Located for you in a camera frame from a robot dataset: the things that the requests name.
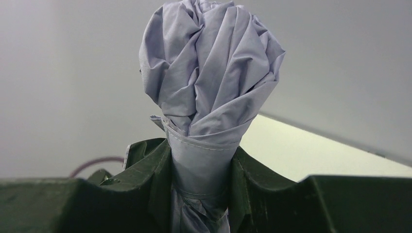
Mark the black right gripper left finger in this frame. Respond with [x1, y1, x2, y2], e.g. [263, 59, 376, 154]
[0, 138, 172, 233]

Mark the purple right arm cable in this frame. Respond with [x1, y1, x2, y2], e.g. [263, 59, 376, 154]
[69, 156, 125, 178]

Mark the lavender folding umbrella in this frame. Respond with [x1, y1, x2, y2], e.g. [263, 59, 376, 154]
[139, 0, 285, 233]

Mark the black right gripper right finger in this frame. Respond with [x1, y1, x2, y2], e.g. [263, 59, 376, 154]
[229, 148, 412, 233]

